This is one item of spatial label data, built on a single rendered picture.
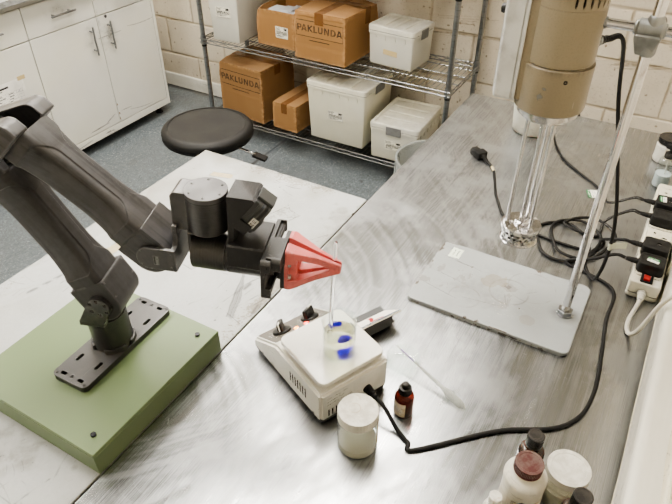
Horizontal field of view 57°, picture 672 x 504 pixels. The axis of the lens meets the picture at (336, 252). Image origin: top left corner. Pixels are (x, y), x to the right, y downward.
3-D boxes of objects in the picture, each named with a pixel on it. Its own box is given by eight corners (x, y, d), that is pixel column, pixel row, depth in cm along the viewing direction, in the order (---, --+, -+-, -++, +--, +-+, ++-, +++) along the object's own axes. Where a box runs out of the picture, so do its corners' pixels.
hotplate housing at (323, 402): (254, 348, 106) (250, 315, 101) (317, 317, 112) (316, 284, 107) (329, 437, 92) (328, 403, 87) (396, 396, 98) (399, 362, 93)
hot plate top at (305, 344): (278, 341, 97) (277, 337, 96) (339, 310, 102) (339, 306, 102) (321, 390, 89) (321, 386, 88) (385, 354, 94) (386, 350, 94)
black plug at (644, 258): (622, 267, 117) (626, 258, 116) (626, 255, 120) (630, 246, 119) (661, 279, 114) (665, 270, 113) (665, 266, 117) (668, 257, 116)
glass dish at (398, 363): (423, 359, 104) (424, 350, 103) (411, 381, 100) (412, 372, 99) (393, 347, 106) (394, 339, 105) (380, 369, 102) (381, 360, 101)
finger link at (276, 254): (345, 236, 83) (278, 227, 84) (337, 269, 78) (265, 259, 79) (342, 274, 88) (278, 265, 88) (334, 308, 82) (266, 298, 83)
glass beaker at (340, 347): (334, 336, 97) (334, 298, 92) (363, 350, 94) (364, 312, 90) (312, 360, 93) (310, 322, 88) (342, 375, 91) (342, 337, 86)
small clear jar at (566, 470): (559, 469, 88) (570, 442, 84) (589, 503, 84) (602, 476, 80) (527, 485, 86) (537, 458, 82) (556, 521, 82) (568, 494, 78)
